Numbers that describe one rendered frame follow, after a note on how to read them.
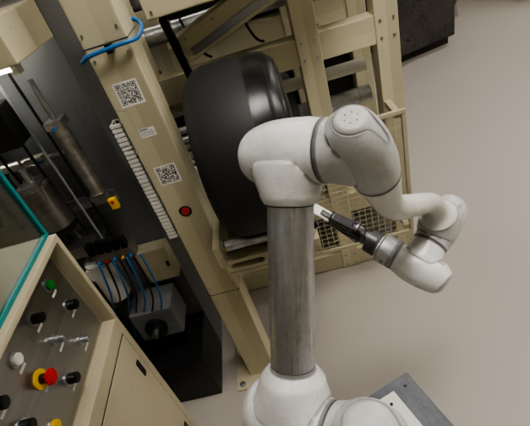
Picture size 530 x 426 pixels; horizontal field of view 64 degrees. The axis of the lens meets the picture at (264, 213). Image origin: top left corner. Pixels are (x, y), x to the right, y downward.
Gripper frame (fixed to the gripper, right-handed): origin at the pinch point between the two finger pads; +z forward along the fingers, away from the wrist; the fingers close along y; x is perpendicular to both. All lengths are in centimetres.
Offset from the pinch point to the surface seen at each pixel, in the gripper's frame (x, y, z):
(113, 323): -66, 7, 39
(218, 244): -25.3, 12.0, 27.4
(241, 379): -67, 97, 11
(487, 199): 104, 141, -46
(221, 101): 4.8, -29.9, 34.6
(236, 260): -25.9, 19.4, 21.2
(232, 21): 41, -14, 63
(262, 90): 13.6, -29.5, 26.3
